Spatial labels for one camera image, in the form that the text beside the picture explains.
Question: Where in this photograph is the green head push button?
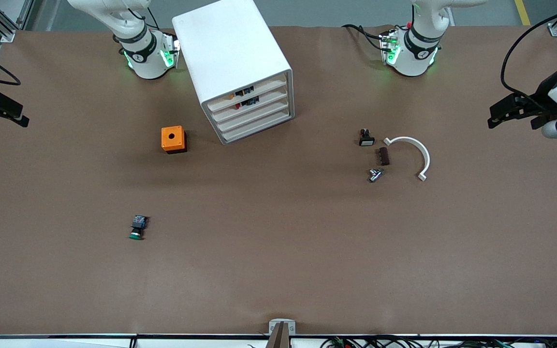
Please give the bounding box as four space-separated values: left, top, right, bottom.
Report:
129 215 148 241

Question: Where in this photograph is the white plastic cabinet drawer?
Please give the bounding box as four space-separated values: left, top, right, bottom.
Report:
216 100 292 134
220 111 293 144
206 77 290 114
211 88 291 124

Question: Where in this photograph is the white drawer cabinet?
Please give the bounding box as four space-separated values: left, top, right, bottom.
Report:
172 0 295 145

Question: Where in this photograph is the brown table cover mat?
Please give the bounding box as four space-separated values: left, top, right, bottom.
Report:
0 24 557 336

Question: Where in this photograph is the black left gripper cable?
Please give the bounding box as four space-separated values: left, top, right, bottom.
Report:
500 0 557 100

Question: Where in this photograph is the white curved plastic bracket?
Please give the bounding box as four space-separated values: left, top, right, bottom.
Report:
383 136 431 182

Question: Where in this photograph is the orange button enclosure box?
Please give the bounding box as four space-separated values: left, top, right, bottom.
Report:
161 126 188 155

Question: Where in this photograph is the black base power cable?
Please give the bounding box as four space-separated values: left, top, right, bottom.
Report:
341 23 386 51

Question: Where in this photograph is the black cable bundle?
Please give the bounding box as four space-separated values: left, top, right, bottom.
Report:
320 335 557 348

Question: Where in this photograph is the grey metal mount bracket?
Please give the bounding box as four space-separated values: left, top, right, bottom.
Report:
268 319 296 335

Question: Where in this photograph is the brown camera post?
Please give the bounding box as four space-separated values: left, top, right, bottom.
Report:
265 323 292 348

